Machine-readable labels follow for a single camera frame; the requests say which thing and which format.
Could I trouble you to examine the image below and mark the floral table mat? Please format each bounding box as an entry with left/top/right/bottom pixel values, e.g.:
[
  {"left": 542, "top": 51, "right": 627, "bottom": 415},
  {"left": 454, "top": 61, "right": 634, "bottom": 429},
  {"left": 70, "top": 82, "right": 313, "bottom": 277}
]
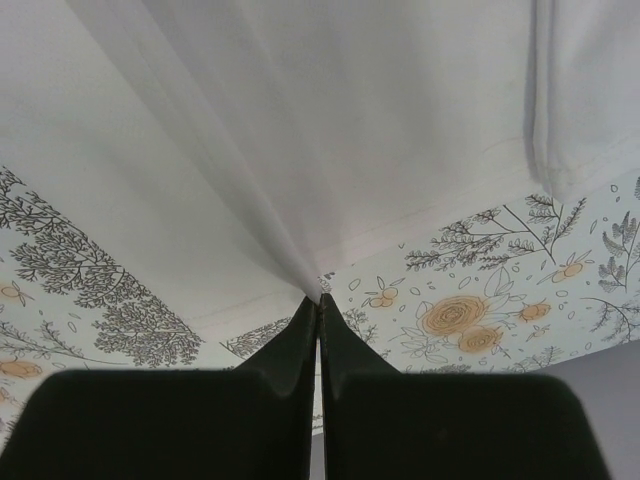
[{"left": 1, "top": 170, "right": 639, "bottom": 439}]

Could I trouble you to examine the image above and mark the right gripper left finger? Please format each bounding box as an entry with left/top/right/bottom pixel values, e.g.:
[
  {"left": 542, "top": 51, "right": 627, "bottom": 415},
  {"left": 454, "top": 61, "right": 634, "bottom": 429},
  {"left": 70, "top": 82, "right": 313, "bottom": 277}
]
[{"left": 2, "top": 300, "right": 317, "bottom": 479}]

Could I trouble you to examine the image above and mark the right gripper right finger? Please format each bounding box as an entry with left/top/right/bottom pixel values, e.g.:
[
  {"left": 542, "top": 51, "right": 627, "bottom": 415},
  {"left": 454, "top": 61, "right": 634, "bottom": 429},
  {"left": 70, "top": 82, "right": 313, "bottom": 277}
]
[{"left": 318, "top": 295, "right": 610, "bottom": 479}]

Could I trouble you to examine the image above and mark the white t shirt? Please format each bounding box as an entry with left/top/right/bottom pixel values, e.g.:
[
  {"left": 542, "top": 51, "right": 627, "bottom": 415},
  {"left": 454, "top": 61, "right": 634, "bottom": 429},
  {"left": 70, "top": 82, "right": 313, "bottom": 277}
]
[{"left": 1, "top": 1, "right": 639, "bottom": 320}]

